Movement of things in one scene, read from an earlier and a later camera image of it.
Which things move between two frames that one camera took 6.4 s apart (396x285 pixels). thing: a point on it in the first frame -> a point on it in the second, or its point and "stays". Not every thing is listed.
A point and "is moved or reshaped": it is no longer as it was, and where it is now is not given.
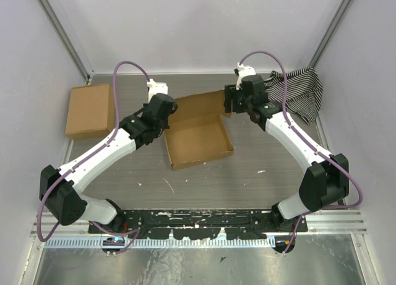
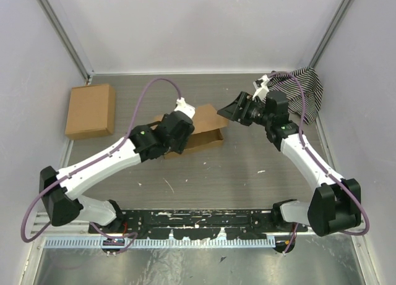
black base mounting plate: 175,224 stays
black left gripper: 166,125 -> 180,148
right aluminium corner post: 345,4 stays
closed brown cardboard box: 90,112 stays
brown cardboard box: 197,132 is moved or reshaped
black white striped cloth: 304,92 stays
